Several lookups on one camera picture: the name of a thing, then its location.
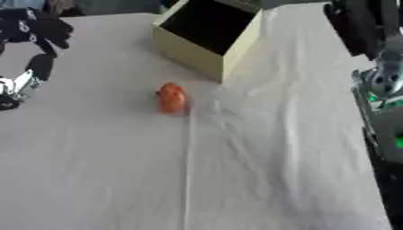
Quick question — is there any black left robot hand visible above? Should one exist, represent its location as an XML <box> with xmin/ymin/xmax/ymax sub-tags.
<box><xmin>0</xmin><ymin>7</ymin><xmax>76</xmax><ymax>111</ymax></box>

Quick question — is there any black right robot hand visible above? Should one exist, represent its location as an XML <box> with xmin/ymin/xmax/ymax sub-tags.
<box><xmin>322</xmin><ymin>0</ymin><xmax>403</xmax><ymax>61</ymax></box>

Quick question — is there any tan cardboard box black inside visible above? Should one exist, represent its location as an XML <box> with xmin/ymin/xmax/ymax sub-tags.
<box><xmin>151</xmin><ymin>0</ymin><xmax>264</xmax><ymax>84</ymax></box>

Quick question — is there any orange toy fruit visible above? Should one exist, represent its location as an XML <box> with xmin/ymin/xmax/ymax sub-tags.
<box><xmin>154</xmin><ymin>82</ymin><xmax>193</xmax><ymax>116</ymax></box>

